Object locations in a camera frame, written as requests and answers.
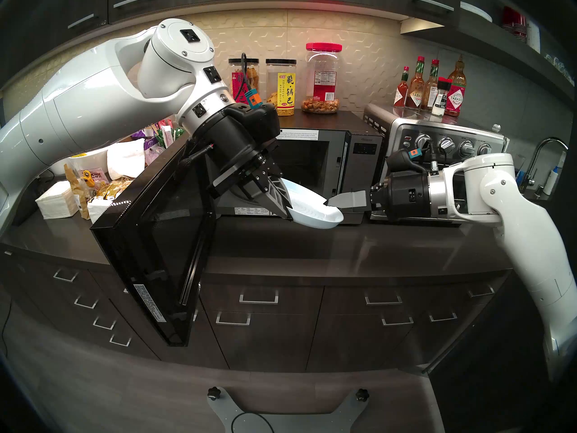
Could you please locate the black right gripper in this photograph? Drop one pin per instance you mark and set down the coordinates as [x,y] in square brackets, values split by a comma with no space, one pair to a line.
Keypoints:
[405,195]

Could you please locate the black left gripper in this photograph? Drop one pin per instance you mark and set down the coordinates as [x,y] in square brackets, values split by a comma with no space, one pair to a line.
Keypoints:
[234,152]

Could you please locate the light blue plate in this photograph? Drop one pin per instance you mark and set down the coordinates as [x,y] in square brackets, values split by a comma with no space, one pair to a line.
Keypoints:
[315,211]

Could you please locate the black glass microwave door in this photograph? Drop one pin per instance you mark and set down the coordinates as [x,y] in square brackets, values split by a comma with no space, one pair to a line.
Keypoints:
[167,256]

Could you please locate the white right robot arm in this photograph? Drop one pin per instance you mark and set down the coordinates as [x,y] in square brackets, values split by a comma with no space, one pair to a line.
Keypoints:
[532,238]

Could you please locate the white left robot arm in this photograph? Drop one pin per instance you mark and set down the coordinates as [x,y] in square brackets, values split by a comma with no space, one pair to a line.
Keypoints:
[90,103]

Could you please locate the stainless steel toaster oven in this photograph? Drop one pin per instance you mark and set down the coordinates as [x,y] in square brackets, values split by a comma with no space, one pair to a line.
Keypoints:
[387,125]

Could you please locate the silver toaster oven knob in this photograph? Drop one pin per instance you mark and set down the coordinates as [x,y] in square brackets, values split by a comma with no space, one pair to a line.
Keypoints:
[466,147]
[446,143]
[421,140]
[484,148]

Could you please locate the snack jar with yellow label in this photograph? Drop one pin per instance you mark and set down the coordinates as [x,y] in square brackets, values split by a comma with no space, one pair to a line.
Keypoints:
[280,91]

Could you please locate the small red hot sauce bottle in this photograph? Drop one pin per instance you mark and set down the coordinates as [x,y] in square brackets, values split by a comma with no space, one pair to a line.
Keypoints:
[400,96]

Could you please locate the clear jar with red lid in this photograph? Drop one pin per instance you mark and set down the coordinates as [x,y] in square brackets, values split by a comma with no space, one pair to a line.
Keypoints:
[322,82]

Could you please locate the snack jar with red label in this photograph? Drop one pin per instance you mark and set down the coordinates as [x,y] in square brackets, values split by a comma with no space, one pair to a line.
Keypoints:
[252,76]

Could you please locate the red cup with sachets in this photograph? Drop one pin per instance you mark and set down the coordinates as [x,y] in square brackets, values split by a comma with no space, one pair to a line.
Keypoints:
[169,134]

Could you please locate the brown sauce bottle red cap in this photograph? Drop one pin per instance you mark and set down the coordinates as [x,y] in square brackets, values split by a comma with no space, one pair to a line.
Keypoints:
[415,94]

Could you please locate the clear plastic bag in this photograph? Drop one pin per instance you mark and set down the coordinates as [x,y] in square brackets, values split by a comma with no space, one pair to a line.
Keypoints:
[153,153]

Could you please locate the sauce bottle with green neck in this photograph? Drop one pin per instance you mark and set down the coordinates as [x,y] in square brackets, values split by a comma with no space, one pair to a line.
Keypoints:
[430,82]

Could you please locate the large Tabasco sauce bottle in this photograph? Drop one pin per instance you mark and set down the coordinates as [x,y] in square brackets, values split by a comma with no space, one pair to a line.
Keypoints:
[456,98]

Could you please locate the white crumpled paper bag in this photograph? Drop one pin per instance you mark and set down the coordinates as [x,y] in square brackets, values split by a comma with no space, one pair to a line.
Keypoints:
[125,159]

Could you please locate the dark lower cabinet unit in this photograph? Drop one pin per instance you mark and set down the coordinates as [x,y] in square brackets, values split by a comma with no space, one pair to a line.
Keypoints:
[270,346]

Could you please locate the snack pack with yellow print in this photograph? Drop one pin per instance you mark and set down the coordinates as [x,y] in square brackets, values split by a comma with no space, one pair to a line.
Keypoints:
[92,178]

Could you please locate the large white bowl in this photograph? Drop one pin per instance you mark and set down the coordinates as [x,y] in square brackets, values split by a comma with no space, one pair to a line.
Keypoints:
[92,163]

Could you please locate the black star knob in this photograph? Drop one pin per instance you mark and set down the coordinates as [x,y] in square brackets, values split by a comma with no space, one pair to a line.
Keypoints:
[213,393]
[362,394]

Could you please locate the chrome sink faucet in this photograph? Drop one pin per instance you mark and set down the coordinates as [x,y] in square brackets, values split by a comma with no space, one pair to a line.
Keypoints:
[541,148]

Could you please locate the white dish soap bottle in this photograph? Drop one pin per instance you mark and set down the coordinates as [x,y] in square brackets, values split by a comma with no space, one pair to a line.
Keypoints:
[551,181]

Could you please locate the white napkin stack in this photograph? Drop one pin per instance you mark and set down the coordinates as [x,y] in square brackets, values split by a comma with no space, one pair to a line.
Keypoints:
[56,201]

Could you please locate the stack of white plates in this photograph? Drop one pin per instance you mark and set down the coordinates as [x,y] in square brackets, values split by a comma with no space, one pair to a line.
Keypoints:
[475,10]

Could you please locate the stack of red cups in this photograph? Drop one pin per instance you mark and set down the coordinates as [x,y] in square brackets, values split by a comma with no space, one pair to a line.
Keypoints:
[514,21]

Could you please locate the white paper cup stack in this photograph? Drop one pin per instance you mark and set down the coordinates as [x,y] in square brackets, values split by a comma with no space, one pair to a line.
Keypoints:
[533,35]

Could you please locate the row of clear glasses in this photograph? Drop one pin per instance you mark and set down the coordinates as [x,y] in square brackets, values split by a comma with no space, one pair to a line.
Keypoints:
[561,66]

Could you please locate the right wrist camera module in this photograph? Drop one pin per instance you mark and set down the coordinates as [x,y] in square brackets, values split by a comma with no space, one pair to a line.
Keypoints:
[405,162]

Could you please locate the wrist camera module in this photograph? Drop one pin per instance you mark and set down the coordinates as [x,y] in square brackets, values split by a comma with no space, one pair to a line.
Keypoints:
[257,121]
[405,162]

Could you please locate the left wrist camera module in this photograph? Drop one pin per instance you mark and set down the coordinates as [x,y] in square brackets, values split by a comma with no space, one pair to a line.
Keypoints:
[257,121]

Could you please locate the dark wall shelf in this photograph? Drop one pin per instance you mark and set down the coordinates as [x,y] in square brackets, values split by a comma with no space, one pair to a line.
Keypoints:
[491,42]

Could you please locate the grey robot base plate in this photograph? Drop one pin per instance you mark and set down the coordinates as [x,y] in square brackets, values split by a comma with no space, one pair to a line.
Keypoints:
[329,419]

